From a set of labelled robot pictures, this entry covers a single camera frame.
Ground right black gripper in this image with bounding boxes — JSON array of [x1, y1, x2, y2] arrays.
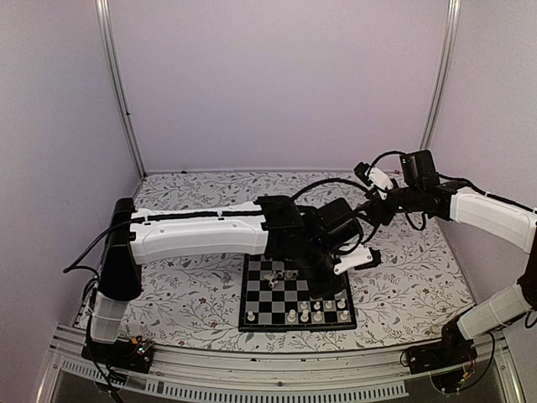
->
[[355, 185, 423, 228]]

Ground black white chess board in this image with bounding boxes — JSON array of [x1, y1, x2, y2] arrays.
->
[[238, 255, 357, 332]]

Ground white king piece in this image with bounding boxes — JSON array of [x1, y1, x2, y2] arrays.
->
[[300, 301, 310, 322]]

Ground white queen piece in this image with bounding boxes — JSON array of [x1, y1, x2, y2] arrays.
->
[[286, 310, 296, 323]]

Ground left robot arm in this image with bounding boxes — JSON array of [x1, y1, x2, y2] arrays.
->
[[65, 196, 373, 364]]

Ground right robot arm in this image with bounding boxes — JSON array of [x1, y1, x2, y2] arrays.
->
[[354, 149, 536, 347]]

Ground white pieces pile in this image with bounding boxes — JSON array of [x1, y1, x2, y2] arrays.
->
[[263, 270, 298, 289]]

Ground floral patterned table mat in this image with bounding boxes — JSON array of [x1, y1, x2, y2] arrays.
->
[[94, 170, 479, 353]]

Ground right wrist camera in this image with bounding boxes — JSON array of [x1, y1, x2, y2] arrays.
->
[[353, 162, 399, 201]]

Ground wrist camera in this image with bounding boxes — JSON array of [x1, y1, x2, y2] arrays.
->
[[333, 245, 382, 275], [353, 162, 399, 201]]

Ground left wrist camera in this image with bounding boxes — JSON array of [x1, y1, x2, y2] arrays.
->
[[333, 245, 382, 275]]

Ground front aluminium rail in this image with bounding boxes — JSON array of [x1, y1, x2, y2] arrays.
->
[[36, 325, 526, 402]]

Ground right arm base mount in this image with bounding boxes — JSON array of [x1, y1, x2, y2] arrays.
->
[[399, 336, 477, 374]]

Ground right aluminium frame post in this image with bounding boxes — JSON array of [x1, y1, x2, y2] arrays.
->
[[419, 0, 462, 150]]

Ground aluminium frame post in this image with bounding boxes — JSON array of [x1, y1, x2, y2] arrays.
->
[[95, 0, 147, 179], [419, 0, 462, 150]]

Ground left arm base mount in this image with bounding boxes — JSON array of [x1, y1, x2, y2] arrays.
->
[[81, 336, 154, 374]]

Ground left aluminium frame post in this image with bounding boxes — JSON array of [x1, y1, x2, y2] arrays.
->
[[95, 0, 147, 179]]

